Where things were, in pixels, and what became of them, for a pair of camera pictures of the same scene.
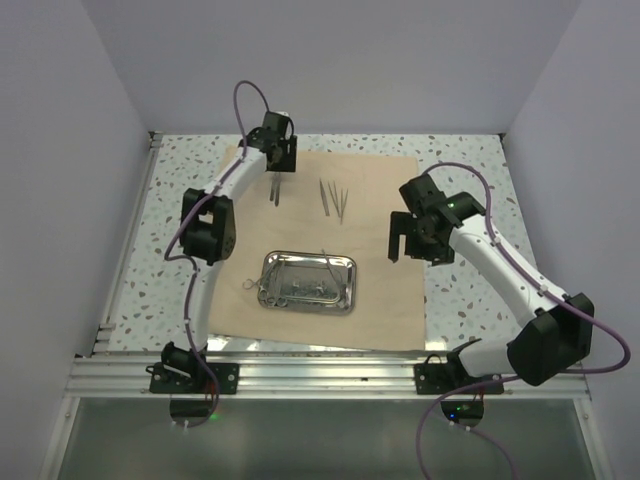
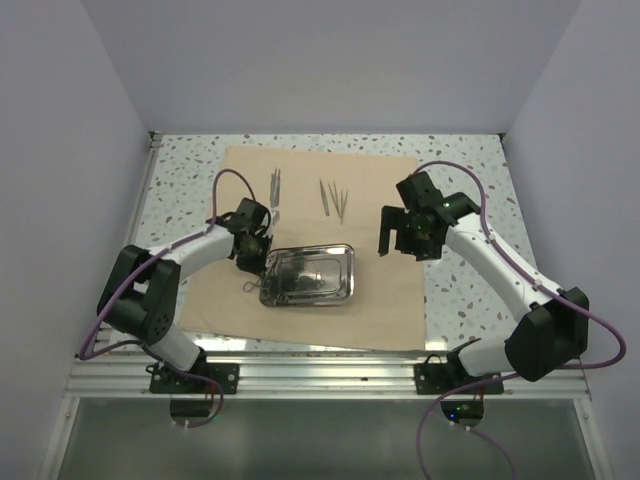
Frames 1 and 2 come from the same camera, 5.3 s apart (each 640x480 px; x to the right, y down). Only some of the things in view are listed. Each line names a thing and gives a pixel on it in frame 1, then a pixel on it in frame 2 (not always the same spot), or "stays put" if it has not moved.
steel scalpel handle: [277, 180] stays put
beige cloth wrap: [333, 202] stays put
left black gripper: [288, 160] to [257, 266]
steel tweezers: [324, 198] stays put
